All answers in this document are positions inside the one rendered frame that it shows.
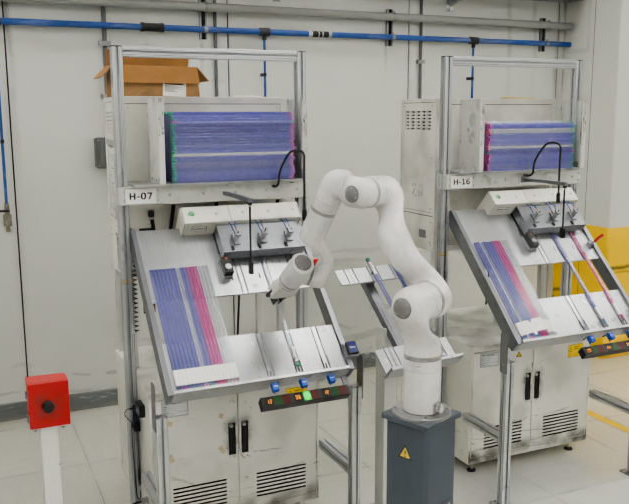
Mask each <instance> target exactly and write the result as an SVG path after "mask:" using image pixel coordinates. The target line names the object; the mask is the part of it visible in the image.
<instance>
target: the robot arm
mask: <svg viewBox="0 0 629 504"><path fill-rule="evenodd" d="M341 201H342V203H343V204H344V205H346V206H348V207H352V208H359V209H363V208H371V207H375V208H376V209H377V211H378V214H379V223H378V226H377V231H376V232H377V238H378V241H379V243H380V245H381V248H382V250H383V252H384V254H385V256H386V258H387V259H388V261H389V263H390V264H391V265H392V267H393V268H394V269H395V270H396V271H397V272H399V273H400V274H401V275H402V276H403V277H404V278H405V279H406V280H407V281H408V282H409V283H410V285H411V286H408V287H405V288H403V289H401V290H400V291H398V292H397V293H396V295H395V296H394V298H393V301H392V305H391V314H392V318H393V321H394V323H395V324H396V326H397V328H398V330H399V331H400V333H401V335H402V337H403V341H404V360H403V401H400V402H398V403H396V404H394V405H393V406H392V413H393V415H394V416H396V417H397V418H399V419H401V420H404V421H408V422H413V423H436V422H441V421H444V420H446V419H448V418H449V417H450V416H451V408H450V407H449V406H447V405H446V404H444V403H441V363H442V345H441V341H440V339H439V338H438V337H437V336H436V335H435V334H433V333H432V332H431V331H430V328H429V320H431V319H434V318H437V317H440V316H442V315H444V314H445V313H446V312H447V311H448V310H449V309H450V307H451V304H452V294H451V291H450V288H449V286H448V285H447V283H446V282H445V281H444V279H443V278H442V277H441V276H440V274H439V273H438V272H437V271H436V270H435V269H434V268H433V267H432V266H431V265H430V264H429V263H428V262H427V261H426V260H425V259H424V258H423V256H422V255H421V254H420V252H419V251H418V249H417V248H416V246H415V244H414V242H413V240H412V237H411V235H410V233H409V231H408V229H407V226H406V223H405V220H404V194H403V191H402V188H401V186H400V184H399V183H398V182H397V181H396V180H395V179H394V178H392V177H390V176H384V175H378V176H367V177H357V176H353V174H352V173H351V172H350V171H348V170H344V169H335V170H331V171H329V172H328V173H327V174H326V175H325V176H324V177H323V179H322V180H321V183H320V185H319V187H318V190H317V192H316V194H315V197H314V199H313V202H312V204H311V206H310V209H309V211H308V214H307V216H306V219H305V221H304V224H303V226H302V229H301V231H300V240H301V241H302V242H303V243H304V244H306V245H307V246H309V247H311V248H312V249H313V250H315V251H316V252H317V253H318V254H319V255H320V256H321V259H322V261H321V263H320V265H319V266H314V262H313V260H312V258H311V257H310V256H309V255H307V254H305V253H297V254H295V255H294V256H293V257H292V259H291V260H290V261H289V263H288V264H287V266H286V267H285V269H284V270H283V272H282V273H281V274H280V276H279V278H277V279H276V280H274V281H273V282H272V283H271V284H270V286H269V287H268V290H270V291H269V292H268V293H266V297H270V298H271V302H272V304H273V305H274V304H275V303H276V302H277V298H279V301H280V303H281V302H282V300H284V299H286V298H287V297H293V296H294V295H295V294H296V293H297V292H298V290H299V287H300V286H301V285H307V286H310V287H314V288H323V287H324V286H325V285H326V283H327V281H328V279H329V276H330V274H331V271H332V268H333V256H332V252H331V250H330V247H329V246H328V244H327V242H326V240H325V237H326V235H327V232H328V230H329V228H330V226H331V224H332V221H333V219H334V217H335V215H336V213H337V210H338V208H339V206H340V203H341Z"/></svg>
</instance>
